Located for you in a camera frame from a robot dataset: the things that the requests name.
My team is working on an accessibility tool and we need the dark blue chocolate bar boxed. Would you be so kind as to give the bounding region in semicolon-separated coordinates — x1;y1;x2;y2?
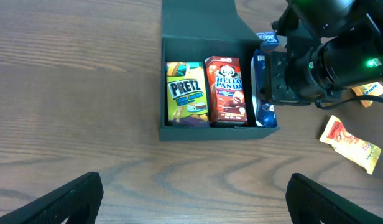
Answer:
251;49;277;128

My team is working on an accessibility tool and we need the green Pretz snack box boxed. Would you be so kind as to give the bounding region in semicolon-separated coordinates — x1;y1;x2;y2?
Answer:
165;62;210;128

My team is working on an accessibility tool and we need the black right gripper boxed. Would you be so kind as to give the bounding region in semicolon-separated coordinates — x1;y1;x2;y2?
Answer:
259;2;343;106

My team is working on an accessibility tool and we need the small orange snack packet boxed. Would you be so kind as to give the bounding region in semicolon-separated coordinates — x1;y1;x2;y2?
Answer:
352;82;383;97

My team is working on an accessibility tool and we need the blue Eclipse mints tin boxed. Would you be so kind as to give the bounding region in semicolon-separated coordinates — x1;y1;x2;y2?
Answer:
256;32;279;52

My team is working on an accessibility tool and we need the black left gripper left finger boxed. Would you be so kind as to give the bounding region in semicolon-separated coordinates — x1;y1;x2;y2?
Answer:
0;172;104;224

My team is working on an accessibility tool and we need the red Hello Panda box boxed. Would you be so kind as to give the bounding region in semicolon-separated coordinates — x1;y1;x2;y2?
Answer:
205;56;247;127

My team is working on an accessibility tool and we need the black gift box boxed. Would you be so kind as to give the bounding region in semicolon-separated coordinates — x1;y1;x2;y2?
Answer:
160;0;278;141

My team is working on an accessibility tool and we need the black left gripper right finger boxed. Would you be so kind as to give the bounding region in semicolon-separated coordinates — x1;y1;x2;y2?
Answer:
285;173;383;224

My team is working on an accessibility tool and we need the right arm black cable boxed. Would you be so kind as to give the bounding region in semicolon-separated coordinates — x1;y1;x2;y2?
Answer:
315;95;383;110

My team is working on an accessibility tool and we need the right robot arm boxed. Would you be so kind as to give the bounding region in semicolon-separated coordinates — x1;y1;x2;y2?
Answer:
257;0;383;110

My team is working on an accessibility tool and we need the yellow orange candy packet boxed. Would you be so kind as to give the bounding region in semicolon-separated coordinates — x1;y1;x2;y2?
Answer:
319;116;381;175

